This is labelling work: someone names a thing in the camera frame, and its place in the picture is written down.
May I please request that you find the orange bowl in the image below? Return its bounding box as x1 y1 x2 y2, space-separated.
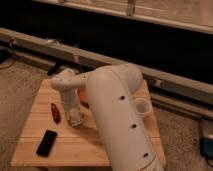
77 89 88 104

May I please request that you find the blue device on floor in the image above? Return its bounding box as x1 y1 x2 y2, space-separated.
200 137 213 159

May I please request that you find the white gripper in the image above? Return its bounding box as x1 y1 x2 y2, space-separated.
60 89 83 124

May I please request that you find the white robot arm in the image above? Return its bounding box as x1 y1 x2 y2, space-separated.
51 63 164 171

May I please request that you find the clear plastic cup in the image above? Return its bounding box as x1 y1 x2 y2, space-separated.
134 98 152 118

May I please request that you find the black phone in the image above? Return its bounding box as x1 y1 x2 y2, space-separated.
36 130 57 157

